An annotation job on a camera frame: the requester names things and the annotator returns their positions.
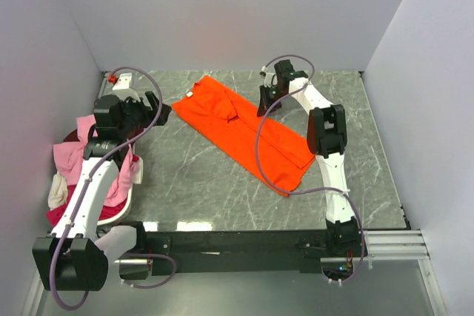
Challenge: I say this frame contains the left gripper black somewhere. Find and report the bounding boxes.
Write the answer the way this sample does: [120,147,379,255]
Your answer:
[118,91,171,138]

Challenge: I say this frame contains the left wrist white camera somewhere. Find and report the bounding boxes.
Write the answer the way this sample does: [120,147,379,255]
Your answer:
[107,73,140,101]

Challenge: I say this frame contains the aluminium extrusion rail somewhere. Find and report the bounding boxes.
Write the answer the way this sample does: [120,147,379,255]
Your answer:
[318,229,430,263]

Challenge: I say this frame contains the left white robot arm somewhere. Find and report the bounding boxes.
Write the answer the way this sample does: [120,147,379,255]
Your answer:
[33,91,171,293]

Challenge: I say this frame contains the wrist white camera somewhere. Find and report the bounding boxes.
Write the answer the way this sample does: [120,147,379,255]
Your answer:
[259,66,276,87]
[107,73,140,101]

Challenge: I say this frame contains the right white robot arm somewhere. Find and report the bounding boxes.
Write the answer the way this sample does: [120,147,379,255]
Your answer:
[255,55,364,256]

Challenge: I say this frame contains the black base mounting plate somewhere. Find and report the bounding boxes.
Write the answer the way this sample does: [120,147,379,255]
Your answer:
[118,230,371,282]

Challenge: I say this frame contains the magenta t-shirt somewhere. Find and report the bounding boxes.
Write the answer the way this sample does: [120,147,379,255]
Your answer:
[46,203,125,226]

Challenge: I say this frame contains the cream t-shirt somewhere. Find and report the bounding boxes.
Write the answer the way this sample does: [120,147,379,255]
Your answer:
[47,173,68,210]

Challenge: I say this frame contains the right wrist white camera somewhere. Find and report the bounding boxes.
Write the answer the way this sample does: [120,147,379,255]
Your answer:
[259,66,276,87]

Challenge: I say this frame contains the white laundry basket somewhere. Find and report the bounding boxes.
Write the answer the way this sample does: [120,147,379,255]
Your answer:
[96,152,145,226]

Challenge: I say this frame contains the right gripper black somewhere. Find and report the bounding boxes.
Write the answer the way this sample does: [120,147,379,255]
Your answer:
[258,85,288,118]

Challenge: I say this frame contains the orange t-shirt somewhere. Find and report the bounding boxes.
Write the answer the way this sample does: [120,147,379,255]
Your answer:
[172,75,315,191]

